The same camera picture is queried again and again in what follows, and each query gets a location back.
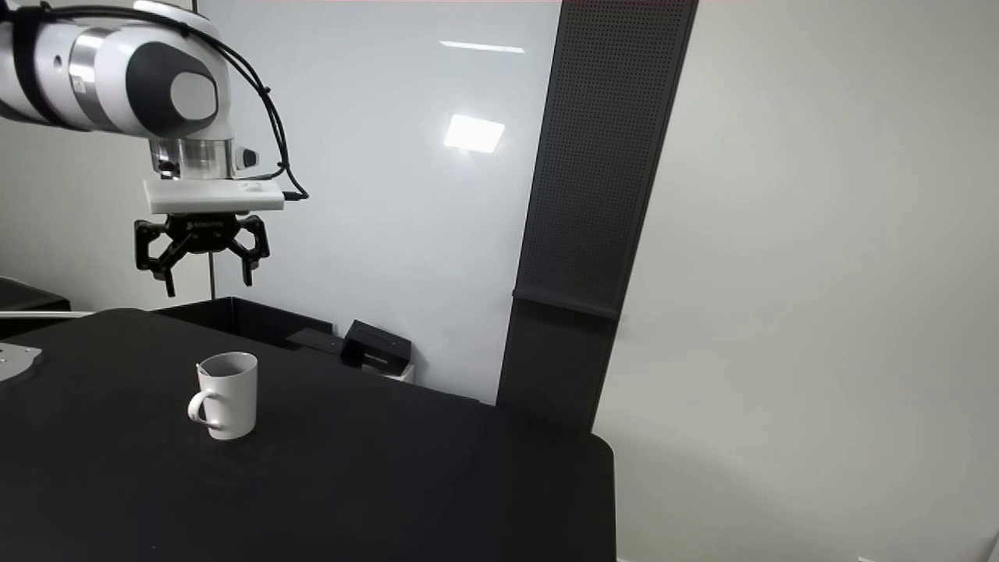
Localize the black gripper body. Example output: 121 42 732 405
164 215 239 252

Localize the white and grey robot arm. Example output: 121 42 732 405
0 0 284 294

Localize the white ceramic mug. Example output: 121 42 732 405
188 349 260 440

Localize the small black box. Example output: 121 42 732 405
339 321 411 377

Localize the grey metal mounting plate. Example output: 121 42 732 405
0 344 41 385

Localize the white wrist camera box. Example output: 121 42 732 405
144 180 284 215

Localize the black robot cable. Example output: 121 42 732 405
18 0 313 204

